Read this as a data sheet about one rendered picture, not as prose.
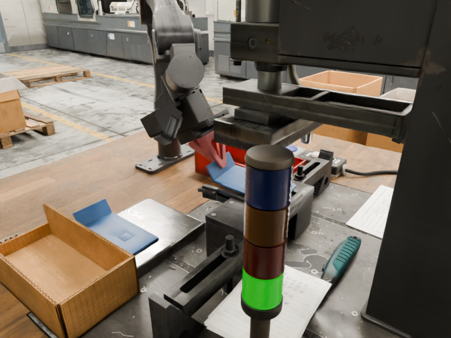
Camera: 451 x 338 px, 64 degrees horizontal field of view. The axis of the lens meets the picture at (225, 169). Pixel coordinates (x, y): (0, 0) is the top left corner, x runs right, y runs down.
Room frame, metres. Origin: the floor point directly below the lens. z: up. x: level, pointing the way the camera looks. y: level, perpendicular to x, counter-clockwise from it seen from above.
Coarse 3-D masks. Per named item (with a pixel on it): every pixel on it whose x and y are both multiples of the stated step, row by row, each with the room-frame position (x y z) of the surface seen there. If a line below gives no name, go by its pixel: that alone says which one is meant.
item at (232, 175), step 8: (232, 160) 0.65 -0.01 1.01; (208, 168) 0.60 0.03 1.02; (216, 168) 0.62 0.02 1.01; (224, 168) 0.63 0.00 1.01; (232, 168) 0.64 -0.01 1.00; (240, 168) 0.64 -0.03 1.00; (216, 176) 0.61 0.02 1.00; (224, 176) 0.61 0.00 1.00; (232, 176) 0.61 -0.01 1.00; (240, 176) 0.61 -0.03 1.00; (232, 184) 0.58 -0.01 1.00; (240, 184) 0.58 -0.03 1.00
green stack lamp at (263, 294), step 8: (248, 280) 0.24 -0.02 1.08; (256, 280) 0.24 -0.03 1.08; (264, 280) 0.24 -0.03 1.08; (272, 280) 0.24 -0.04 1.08; (280, 280) 0.24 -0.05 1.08; (248, 288) 0.24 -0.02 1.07; (256, 288) 0.24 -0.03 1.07; (264, 288) 0.24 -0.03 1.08; (272, 288) 0.24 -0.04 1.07; (280, 288) 0.24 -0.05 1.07; (248, 296) 0.24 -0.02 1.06; (256, 296) 0.24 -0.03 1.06; (264, 296) 0.24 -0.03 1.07; (272, 296) 0.24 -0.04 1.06; (280, 296) 0.25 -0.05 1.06; (248, 304) 0.24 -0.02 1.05; (256, 304) 0.24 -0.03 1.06; (264, 304) 0.24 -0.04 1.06; (272, 304) 0.24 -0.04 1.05
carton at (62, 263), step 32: (64, 224) 0.52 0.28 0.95; (0, 256) 0.41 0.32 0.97; (32, 256) 0.49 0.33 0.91; (64, 256) 0.49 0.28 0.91; (96, 256) 0.47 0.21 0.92; (128, 256) 0.41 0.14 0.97; (32, 288) 0.35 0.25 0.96; (64, 288) 0.42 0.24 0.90; (96, 288) 0.36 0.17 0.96; (128, 288) 0.40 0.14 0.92; (64, 320) 0.32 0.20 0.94; (96, 320) 0.35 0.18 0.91
